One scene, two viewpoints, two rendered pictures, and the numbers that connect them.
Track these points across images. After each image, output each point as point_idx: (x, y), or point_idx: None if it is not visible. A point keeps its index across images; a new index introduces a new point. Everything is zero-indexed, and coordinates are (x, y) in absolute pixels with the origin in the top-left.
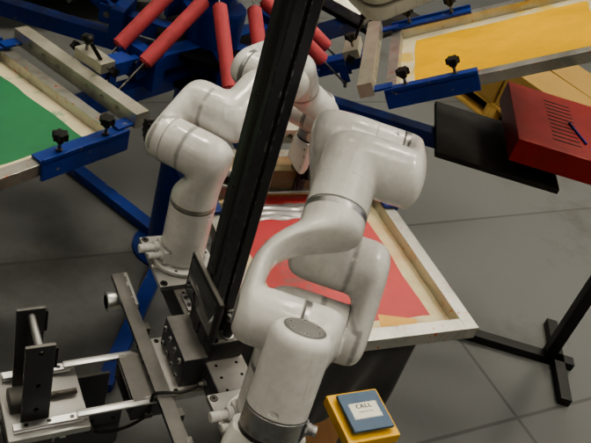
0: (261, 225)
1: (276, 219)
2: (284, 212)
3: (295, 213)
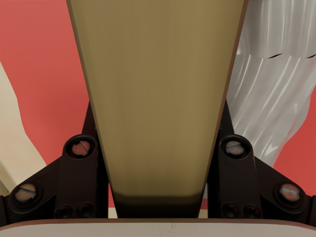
0: (292, 175)
1: (288, 139)
2: (274, 118)
3: (297, 84)
